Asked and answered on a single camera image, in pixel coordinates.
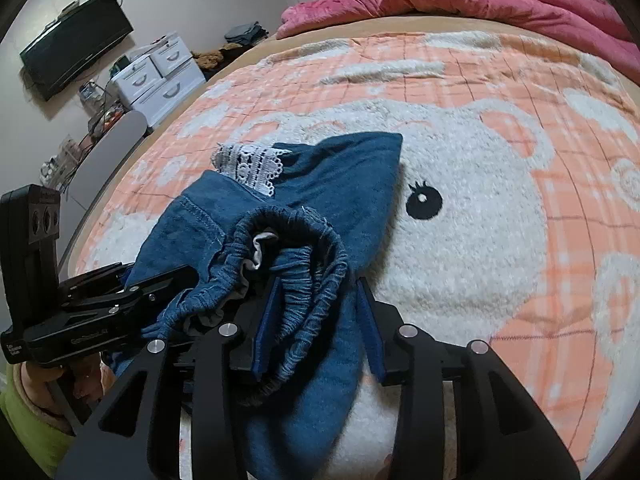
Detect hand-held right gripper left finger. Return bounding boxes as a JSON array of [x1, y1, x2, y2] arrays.
[[54, 276, 283, 480]]

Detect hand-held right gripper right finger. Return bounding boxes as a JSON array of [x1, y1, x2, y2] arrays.
[[356, 277, 581, 480]]

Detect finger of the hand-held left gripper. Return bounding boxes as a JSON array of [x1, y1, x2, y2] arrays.
[[61, 266, 201, 318], [57, 261, 136, 306]]

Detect blue denim pants with lace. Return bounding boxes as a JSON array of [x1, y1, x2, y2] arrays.
[[107, 131, 405, 480]]

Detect person's left forearm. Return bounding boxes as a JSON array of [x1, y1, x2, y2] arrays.
[[0, 360, 81, 478]]

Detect person's left hand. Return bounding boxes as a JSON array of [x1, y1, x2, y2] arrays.
[[24, 355, 106, 413]]

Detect grey rounded board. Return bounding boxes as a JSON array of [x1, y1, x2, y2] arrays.
[[65, 110, 147, 206]]

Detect pink plaid printed blanket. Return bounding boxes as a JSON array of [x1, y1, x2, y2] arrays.
[[75, 30, 640, 480]]

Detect cluttered side table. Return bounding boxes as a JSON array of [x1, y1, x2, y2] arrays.
[[42, 77, 151, 186]]

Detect white drawer chest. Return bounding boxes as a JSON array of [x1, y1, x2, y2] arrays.
[[111, 32, 207, 128]]

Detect pile of clothes on floor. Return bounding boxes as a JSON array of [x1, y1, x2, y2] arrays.
[[191, 41, 247, 70]]

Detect pile of blue clothes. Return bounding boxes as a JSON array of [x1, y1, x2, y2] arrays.
[[224, 21, 271, 45]]

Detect pink comforter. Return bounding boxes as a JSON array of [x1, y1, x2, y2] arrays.
[[276, 0, 640, 83]]

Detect black wall television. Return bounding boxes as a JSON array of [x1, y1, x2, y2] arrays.
[[20, 0, 135, 102]]

